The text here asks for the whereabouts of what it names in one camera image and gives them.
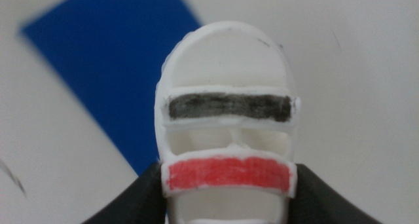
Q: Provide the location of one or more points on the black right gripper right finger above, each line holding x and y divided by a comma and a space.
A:
320, 201

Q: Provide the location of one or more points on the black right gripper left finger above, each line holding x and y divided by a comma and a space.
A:
137, 204

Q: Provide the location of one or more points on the white plastic slotted piece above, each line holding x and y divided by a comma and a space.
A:
227, 119

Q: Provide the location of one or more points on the blue rectangular mat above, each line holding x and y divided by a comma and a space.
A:
111, 70

